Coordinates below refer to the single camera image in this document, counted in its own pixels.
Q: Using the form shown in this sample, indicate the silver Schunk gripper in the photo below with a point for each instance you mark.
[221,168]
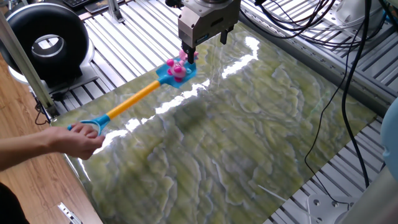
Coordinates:
[211,21]

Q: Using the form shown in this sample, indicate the silver metal bracket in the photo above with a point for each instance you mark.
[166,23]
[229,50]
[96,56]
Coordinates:
[70,214]

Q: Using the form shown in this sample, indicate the black keyboard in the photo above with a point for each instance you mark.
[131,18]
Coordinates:
[74,2]

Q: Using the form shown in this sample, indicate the white plastic strip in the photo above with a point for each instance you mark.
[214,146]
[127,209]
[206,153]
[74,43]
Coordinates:
[270,191]

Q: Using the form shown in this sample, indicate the person's bare hand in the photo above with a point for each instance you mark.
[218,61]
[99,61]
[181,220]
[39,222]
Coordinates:
[74,141]

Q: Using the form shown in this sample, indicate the person's dark clothing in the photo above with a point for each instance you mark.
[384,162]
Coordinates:
[11,208]

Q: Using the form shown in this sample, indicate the blue yellow toy shovel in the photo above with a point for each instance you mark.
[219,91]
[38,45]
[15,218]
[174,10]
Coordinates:
[133,99]

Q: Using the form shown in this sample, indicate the aluminium frame post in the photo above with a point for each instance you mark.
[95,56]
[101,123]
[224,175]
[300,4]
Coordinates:
[21,59]

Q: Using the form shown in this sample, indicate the white rounded device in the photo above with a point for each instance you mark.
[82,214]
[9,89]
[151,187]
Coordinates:
[354,14]

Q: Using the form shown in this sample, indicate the pink toy pig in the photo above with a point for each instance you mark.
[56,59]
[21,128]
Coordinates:
[178,70]

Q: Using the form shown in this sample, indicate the dark notebook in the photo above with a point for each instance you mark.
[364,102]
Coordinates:
[102,5]

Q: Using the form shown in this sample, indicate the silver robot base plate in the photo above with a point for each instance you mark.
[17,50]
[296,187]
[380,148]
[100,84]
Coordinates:
[326,208]

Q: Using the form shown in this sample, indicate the green marble pattern mat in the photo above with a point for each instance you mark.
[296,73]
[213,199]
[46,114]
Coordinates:
[233,140]

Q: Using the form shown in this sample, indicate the metal stand foot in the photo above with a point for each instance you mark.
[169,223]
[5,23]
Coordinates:
[115,12]

